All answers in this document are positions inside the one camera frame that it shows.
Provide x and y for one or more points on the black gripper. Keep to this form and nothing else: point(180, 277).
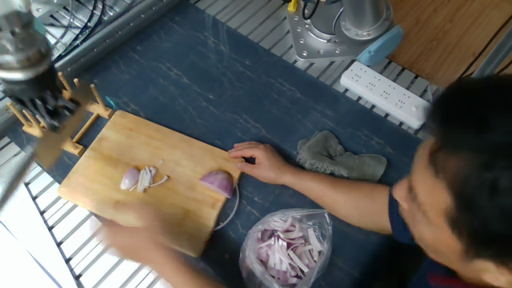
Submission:
point(32, 86)

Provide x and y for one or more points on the small cut onion piece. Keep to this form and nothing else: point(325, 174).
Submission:
point(130, 178)

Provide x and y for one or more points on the small pale onion wedge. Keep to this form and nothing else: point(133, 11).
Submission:
point(144, 179)

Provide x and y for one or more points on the wooden cutting board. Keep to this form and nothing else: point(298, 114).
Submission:
point(180, 216)

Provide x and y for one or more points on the grey green rag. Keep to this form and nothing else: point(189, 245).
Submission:
point(332, 160)

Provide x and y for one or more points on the person right forearm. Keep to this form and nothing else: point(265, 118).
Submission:
point(340, 200)

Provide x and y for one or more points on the person left forearm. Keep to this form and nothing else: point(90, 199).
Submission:
point(184, 272)

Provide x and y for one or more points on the person left hand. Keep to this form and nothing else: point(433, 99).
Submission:
point(132, 236)

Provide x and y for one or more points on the person right hand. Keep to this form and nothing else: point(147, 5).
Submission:
point(268, 166)

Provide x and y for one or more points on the wooden peg rack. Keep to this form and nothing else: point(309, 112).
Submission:
point(92, 108)

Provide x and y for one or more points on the small teal tag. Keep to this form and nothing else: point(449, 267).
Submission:
point(110, 102)

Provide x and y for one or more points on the white printed paper sheet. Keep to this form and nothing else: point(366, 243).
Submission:
point(28, 236)

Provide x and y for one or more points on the plain white paper sheet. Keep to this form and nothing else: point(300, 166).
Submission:
point(16, 268)

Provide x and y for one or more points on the large red onion chunk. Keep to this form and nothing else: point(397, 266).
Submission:
point(218, 182)

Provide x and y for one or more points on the dark blue marbled mat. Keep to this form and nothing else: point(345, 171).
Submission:
point(272, 100)

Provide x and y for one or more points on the yellow plastic clip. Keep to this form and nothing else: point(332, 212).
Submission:
point(293, 5)

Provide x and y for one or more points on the plastic bag of sliced onion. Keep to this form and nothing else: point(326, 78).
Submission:
point(286, 248)

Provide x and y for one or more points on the white power strip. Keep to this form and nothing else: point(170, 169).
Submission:
point(384, 94)

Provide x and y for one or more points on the bamboo wooden desk top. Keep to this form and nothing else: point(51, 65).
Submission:
point(448, 40)

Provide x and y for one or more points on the person head black hair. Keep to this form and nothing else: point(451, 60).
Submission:
point(472, 168)

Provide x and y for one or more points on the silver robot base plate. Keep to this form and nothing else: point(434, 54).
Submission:
point(308, 40)

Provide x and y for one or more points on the aluminium frame post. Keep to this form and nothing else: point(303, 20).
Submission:
point(494, 60)

